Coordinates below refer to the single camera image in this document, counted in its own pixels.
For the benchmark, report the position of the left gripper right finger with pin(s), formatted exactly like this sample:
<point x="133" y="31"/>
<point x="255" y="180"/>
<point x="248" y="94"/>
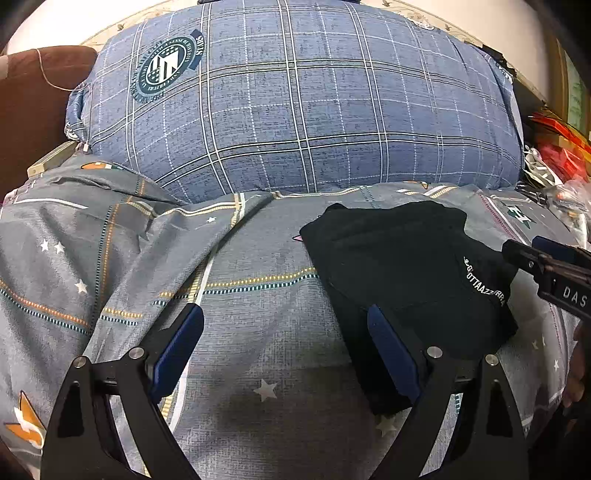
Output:
<point x="464" y="421"/>

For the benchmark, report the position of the wooden bed frame edge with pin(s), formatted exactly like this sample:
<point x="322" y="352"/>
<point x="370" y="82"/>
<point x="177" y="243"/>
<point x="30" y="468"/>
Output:
<point x="52" y="159"/>

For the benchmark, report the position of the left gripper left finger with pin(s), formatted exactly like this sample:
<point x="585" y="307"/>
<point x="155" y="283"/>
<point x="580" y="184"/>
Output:
<point x="82" y="441"/>

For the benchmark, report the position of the black pants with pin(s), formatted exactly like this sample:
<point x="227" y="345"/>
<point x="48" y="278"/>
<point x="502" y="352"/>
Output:
<point x="404" y="279"/>

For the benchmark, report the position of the red plastic packaging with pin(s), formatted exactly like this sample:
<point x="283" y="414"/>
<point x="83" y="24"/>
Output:
<point x="561" y="146"/>

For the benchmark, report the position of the blue plaid pillow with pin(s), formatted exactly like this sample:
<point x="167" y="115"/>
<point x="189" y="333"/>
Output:
<point x="297" y="96"/>

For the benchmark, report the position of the gold framed picture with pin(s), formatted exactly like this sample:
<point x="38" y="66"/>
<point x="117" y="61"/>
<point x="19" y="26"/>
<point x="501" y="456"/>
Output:
<point x="569" y="96"/>

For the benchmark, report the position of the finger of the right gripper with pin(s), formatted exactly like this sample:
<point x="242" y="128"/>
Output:
<point x="524" y="257"/>
<point x="568" y="254"/>

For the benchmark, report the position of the person right hand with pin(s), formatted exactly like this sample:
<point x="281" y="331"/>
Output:
<point x="574" y="388"/>

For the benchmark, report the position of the grey patterned bed sheet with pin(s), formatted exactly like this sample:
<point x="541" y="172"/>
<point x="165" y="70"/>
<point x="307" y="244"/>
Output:
<point x="94" y="257"/>

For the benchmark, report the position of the clear plastic bag clutter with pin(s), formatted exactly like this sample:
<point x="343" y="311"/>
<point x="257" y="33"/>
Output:
<point x="569" y="201"/>

